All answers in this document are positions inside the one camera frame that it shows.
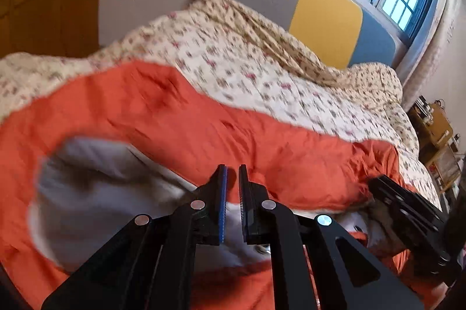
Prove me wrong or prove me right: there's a grey yellow blue headboard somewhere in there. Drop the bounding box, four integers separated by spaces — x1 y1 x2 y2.
213 0 397 70

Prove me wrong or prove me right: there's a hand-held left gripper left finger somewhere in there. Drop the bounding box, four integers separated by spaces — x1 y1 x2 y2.
42 164 228 310

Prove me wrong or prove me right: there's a floral quilt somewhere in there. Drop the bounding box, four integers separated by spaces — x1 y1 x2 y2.
0 0 443 209

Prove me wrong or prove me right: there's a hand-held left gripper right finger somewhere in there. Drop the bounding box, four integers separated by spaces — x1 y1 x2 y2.
238 164 425 310

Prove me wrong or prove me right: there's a wicker chair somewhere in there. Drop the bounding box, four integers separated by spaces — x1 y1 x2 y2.
431 146 464 194

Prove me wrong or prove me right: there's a wooden bedside table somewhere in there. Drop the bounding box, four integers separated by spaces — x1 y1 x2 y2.
408 97 456 167

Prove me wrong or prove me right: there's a pink patterned curtain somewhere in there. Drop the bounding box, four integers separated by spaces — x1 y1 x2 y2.
400 0 466 110

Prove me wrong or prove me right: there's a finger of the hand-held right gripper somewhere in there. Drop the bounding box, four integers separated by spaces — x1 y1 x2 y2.
369 175 449 247

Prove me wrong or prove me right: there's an orange jacket with white lining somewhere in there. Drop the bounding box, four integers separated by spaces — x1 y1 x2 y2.
0 61 452 310

